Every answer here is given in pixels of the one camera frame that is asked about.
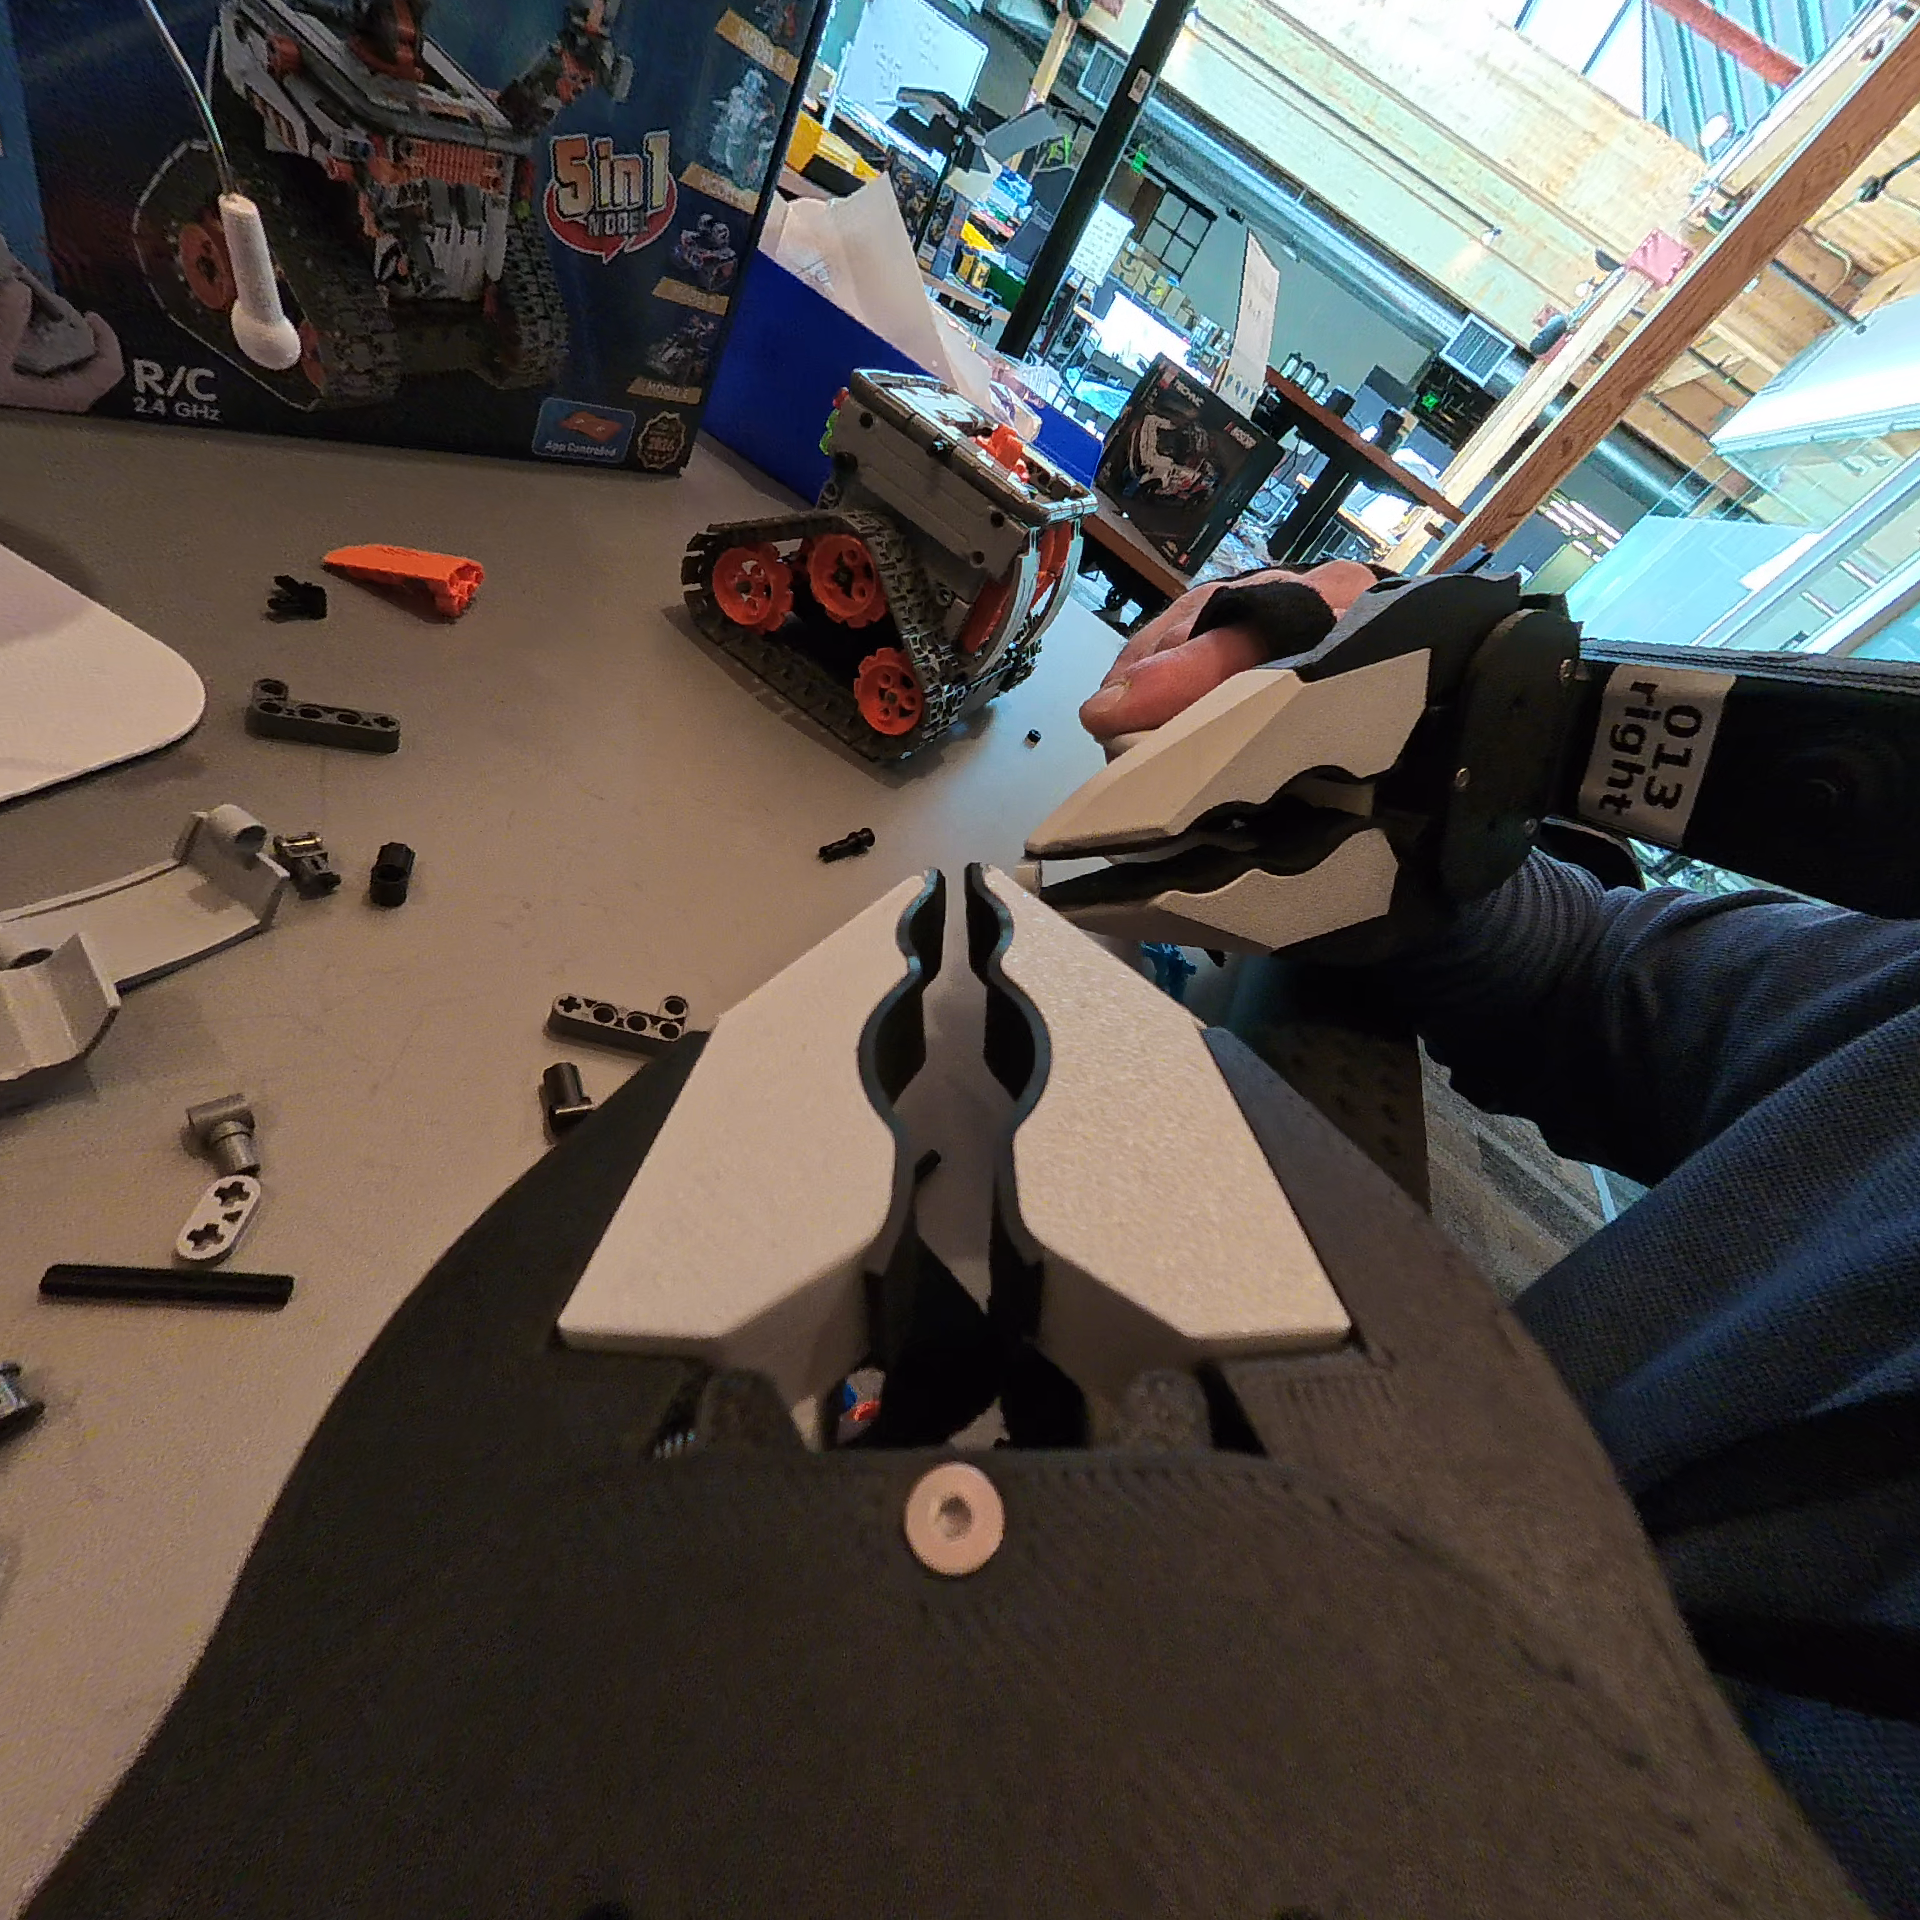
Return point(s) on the black connector pin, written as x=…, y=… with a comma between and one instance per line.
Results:
x=847, y=844

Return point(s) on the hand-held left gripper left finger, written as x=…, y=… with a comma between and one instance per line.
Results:
x=721, y=1200

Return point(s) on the grey curved panel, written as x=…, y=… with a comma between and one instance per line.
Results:
x=149, y=902

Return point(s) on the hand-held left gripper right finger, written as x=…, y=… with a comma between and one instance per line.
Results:
x=1184, y=1200

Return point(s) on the person's right forearm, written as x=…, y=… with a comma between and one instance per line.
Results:
x=1723, y=1020

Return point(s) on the blue tote with white paper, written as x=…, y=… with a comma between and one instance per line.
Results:
x=779, y=359

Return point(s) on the small black pin piece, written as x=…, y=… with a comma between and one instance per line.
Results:
x=298, y=597

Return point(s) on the wooden side table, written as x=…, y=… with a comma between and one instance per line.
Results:
x=1349, y=442

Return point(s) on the grey angled liftarm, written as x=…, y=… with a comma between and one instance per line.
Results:
x=618, y=1020

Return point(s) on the black connector with grey pin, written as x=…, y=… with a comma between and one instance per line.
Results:
x=391, y=874

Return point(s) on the dark grey beam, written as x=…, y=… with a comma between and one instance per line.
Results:
x=322, y=716

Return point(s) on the black steel column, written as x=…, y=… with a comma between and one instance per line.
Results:
x=1095, y=166

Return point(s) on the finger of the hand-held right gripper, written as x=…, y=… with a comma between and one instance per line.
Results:
x=1289, y=902
x=1245, y=734

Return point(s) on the person's right hand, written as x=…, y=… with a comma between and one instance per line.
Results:
x=1155, y=675

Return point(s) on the blue toy box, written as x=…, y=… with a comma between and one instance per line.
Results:
x=451, y=330

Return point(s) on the person's blue clothing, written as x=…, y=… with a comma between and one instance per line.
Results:
x=1799, y=1426

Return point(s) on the black car model box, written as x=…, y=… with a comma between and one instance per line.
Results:
x=1184, y=458

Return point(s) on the orange brick with holes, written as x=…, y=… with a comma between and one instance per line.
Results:
x=405, y=579

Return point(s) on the tracked toy vehicle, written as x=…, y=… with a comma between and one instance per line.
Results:
x=886, y=570

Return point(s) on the short black axle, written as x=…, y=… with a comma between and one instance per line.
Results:
x=166, y=1286

